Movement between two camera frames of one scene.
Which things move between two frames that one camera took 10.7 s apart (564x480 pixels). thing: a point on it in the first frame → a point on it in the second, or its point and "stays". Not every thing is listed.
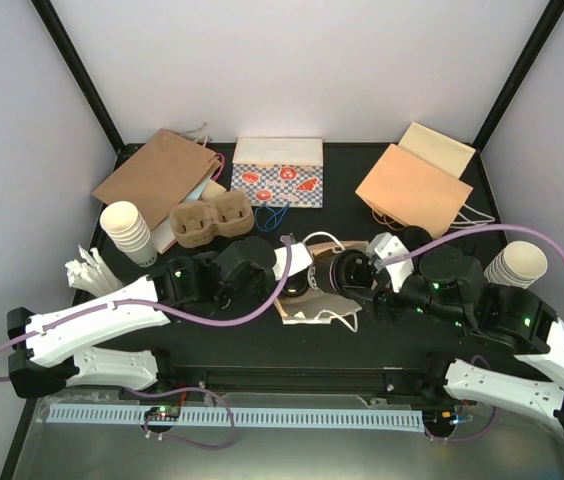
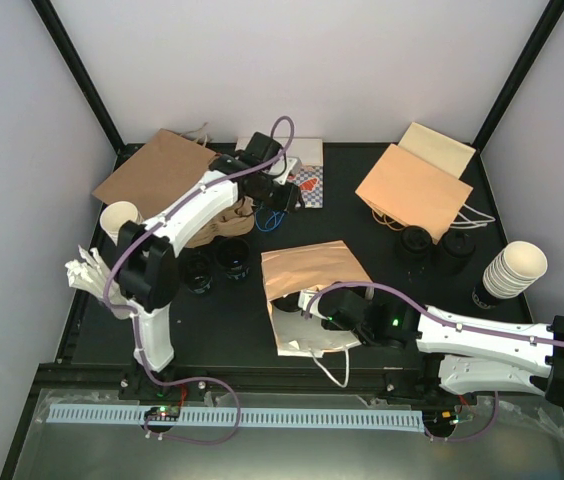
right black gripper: x=383 y=300 → x=360 y=291
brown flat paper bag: x=160 y=177 stays
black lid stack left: x=413 y=236 stays
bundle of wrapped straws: x=91 y=275 stays
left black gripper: x=265 y=296 → x=287 y=201
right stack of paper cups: x=518 y=264 stays
